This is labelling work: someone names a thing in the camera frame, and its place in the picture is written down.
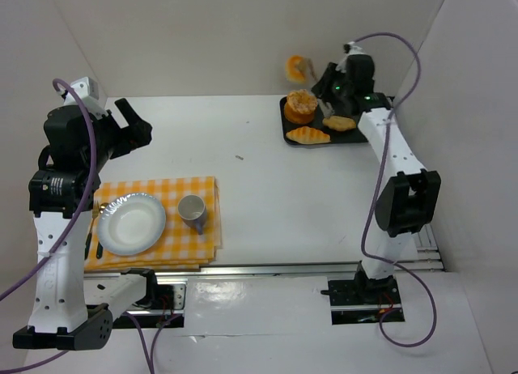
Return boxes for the metal tongs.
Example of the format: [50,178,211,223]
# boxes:
[299,57,334,118]

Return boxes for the oval brown bread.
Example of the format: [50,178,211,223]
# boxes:
[322,116,357,132]

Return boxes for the glazed donut bread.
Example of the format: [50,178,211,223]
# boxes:
[284,55,310,84]

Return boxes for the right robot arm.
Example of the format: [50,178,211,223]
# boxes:
[312,50,441,304]

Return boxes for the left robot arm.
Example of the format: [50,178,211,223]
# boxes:
[12,99,157,351]

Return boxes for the large orange sugared bread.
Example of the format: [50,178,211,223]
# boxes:
[284,89,318,125]

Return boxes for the striped croissant bread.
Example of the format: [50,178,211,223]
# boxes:
[285,126,331,145]

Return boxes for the black baking tray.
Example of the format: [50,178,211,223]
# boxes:
[279,96,367,146]

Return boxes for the white plate with blue rim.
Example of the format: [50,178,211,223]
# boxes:
[96,193,166,257]

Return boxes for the purple mug white inside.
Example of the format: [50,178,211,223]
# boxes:
[176,194,208,235]

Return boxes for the yellow white checkered cloth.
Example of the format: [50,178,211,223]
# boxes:
[84,176,222,272]

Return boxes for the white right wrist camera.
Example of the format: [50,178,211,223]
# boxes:
[343,41,365,57]

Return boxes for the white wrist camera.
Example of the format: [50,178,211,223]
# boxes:
[343,41,365,57]
[70,77,108,120]

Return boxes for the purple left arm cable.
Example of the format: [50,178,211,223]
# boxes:
[0,78,183,374]

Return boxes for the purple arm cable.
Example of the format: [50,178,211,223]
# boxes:
[351,32,438,348]
[0,78,183,374]

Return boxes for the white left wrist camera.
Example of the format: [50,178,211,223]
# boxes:
[70,77,108,120]

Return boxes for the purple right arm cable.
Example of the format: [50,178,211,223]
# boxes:
[351,32,438,348]

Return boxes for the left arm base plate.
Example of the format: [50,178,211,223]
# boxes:
[127,283,186,329]

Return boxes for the aluminium rail frame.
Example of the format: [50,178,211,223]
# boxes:
[83,95,446,282]

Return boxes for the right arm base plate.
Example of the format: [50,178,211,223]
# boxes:
[321,279,405,325]

